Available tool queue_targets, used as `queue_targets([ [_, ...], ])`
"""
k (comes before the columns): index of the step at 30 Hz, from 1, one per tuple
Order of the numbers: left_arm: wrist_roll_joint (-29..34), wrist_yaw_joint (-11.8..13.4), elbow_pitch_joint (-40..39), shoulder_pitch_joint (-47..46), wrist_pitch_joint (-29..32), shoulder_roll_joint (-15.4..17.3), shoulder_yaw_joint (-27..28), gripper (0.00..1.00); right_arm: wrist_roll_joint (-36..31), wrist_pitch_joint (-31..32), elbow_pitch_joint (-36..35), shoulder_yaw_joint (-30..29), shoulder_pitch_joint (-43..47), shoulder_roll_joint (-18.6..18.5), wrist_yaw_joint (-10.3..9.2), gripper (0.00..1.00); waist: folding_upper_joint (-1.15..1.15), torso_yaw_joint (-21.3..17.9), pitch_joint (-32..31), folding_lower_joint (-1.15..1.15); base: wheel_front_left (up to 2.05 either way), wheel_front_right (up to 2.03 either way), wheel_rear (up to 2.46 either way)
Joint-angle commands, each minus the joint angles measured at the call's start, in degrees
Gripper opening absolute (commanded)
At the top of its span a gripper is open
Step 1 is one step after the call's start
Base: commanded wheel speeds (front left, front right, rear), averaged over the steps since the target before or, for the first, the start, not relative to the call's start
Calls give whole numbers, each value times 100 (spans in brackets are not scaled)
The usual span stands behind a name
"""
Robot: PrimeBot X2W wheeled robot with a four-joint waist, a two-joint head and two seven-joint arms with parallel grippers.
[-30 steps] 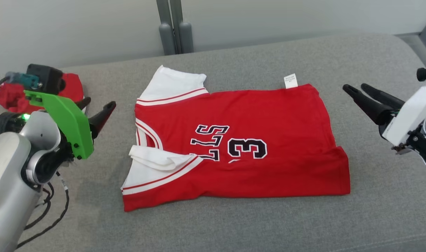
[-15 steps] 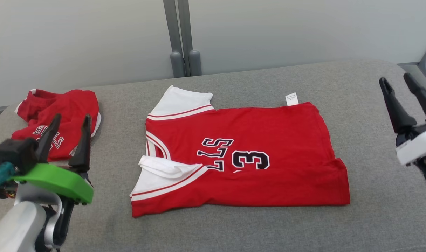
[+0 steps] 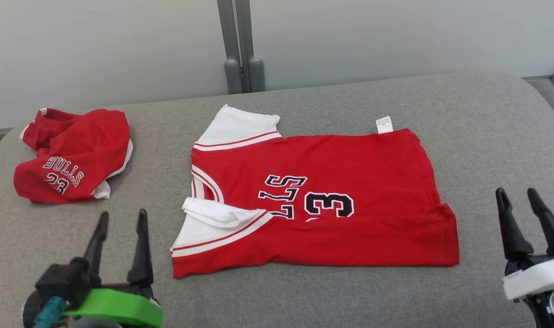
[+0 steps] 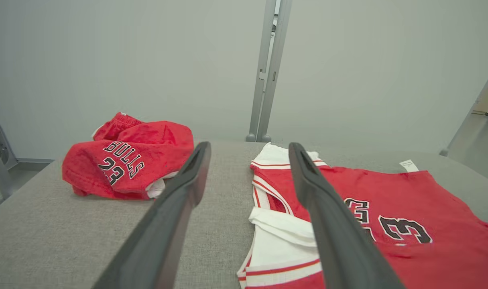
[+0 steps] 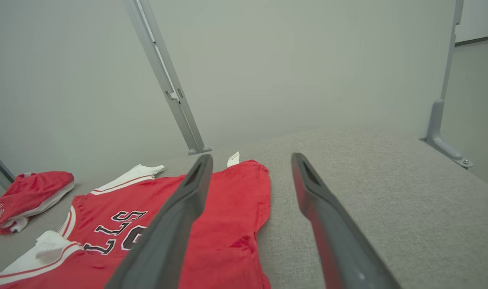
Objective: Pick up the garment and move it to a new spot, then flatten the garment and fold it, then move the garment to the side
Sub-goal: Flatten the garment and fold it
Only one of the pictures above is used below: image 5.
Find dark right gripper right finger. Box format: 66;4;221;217
291;153;401;289

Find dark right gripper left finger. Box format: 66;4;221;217
104;154;214;289

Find red white Bulls jersey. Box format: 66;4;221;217
0;152;272;289

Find red Bulls shorts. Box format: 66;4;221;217
0;171;75;236

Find grey partition post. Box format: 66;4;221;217
124;0;196;156
138;0;213;154

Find grey metal corner bracket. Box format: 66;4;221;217
419;0;474;169

